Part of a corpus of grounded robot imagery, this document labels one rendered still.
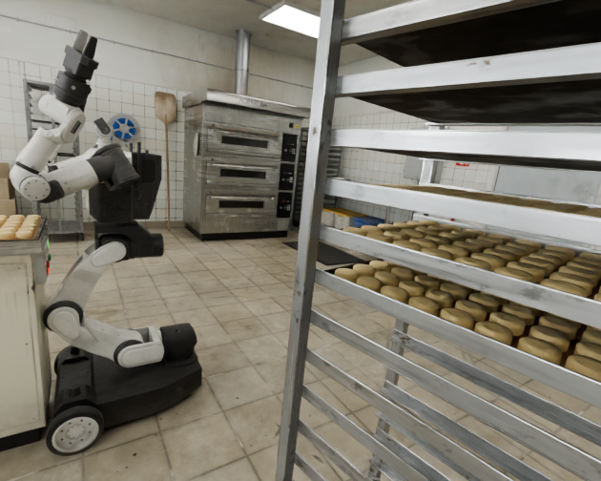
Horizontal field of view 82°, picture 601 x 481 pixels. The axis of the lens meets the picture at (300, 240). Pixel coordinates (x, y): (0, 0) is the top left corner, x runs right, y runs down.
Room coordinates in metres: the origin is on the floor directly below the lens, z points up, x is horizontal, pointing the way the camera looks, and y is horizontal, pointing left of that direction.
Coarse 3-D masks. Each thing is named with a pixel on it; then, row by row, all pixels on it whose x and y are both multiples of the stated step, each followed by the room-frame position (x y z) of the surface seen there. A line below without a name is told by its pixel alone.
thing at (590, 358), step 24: (360, 264) 0.74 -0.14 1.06; (384, 264) 0.76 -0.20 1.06; (384, 288) 0.60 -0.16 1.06; (408, 288) 0.62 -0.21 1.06; (432, 288) 0.66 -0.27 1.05; (456, 288) 0.64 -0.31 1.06; (432, 312) 0.53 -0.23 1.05; (456, 312) 0.52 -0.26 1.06; (480, 312) 0.54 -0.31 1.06; (504, 312) 0.54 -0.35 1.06; (528, 312) 0.55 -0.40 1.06; (504, 336) 0.45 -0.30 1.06; (528, 336) 0.49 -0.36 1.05; (552, 336) 0.47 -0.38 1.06; (576, 336) 0.52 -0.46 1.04; (600, 336) 0.48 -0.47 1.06; (552, 360) 0.41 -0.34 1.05; (576, 360) 0.40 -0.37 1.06; (600, 360) 0.42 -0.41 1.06
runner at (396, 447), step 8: (376, 432) 0.98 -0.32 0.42; (384, 432) 0.96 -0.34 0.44; (384, 440) 0.95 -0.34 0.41; (392, 440) 0.94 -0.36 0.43; (392, 448) 0.93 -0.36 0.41; (400, 448) 0.91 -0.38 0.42; (400, 456) 0.90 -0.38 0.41; (408, 456) 0.89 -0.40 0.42; (416, 456) 0.88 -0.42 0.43; (416, 464) 0.87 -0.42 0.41; (424, 464) 0.86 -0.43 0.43; (424, 472) 0.85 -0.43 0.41; (432, 472) 0.84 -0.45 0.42; (440, 472) 0.82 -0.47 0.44; (432, 480) 0.82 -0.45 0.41; (440, 480) 0.82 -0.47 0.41; (448, 480) 0.80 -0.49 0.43
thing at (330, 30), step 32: (320, 32) 0.66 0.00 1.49; (320, 64) 0.66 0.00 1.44; (320, 96) 0.65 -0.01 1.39; (320, 128) 0.64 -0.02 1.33; (320, 160) 0.65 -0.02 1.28; (320, 192) 0.66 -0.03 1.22; (320, 224) 0.66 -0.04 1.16; (288, 352) 0.66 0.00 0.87; (288, 384) 0.65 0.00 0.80; (288, 416) 0.65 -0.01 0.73; (288, 448) 0.65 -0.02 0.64; (288, 480) 0.66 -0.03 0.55
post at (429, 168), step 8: (432, 128) 0.97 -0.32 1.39; (440, 128) 0.96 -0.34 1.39; (424, 160) 0.98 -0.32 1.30; (424, 168) 0.98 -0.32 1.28; (432, 168) 0.96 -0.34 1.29; (424, 176) 0.97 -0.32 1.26; (432, 176) 0.97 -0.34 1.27; (400, 328) 0.97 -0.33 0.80; (392, 344) 0.98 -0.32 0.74; (400, 352) 0.97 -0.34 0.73; (392, 376) 0.97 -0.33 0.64; (392, 400) 0.97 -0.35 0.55; (384, 424) 0.96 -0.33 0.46; (376, 472) 0.96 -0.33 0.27
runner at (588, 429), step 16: (400, 336) 0.96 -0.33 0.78; (416, 352) 0.90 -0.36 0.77; (432, 352) 0.89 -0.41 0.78; (448, 368) 0.83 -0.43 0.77; (464, 368) 0.82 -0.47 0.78; (480, 384) 0.77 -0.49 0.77; (496, 384) 0.77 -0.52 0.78; (512, 384) 0.75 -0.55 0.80; (512, 400) 0.72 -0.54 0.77; (528, 400) 0.72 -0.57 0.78; (544, 400) 0.70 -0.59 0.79; (544, 416) 0.67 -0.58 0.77; (560, 416) 0.67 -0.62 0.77; (576, 416) 0.65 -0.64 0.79; (576, 432) 0.63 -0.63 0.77; (592, 432) 0.63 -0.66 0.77
